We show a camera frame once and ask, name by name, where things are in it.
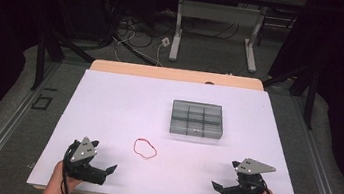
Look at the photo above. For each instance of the black metal stand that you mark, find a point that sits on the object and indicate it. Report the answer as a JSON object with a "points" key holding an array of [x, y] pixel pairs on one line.
{"points": [[40, 59], [310, 101]]}

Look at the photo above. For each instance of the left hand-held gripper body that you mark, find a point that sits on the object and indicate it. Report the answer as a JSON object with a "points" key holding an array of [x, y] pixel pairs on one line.
{"points": [[83, 171]]}

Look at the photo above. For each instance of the person's left hand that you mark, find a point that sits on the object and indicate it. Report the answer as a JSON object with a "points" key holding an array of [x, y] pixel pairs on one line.
{"points": [[58, 181]]}

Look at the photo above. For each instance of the white power adapter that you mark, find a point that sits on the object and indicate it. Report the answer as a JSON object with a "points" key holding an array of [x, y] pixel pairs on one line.
{"points": [[165, 41]]}

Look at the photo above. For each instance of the clear grey compartment box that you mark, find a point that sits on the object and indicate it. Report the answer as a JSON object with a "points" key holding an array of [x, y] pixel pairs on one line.
{"points": [[197, 119]]}

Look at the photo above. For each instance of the aluminium floor rail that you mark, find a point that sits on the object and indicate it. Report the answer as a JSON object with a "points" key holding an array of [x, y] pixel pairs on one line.
{"points": [[324, 177], [4, 128]]}

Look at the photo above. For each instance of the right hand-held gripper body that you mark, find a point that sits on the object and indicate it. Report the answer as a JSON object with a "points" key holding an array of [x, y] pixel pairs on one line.
{"points": [[244, 192]]}

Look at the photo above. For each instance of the white-framed desk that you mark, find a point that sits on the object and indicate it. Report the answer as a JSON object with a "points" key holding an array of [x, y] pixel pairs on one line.
{"points": [[218, 13]]}

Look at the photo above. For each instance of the light wooden table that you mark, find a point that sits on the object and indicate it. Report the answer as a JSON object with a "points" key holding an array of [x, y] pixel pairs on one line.
{"points": [[163, 73]]}

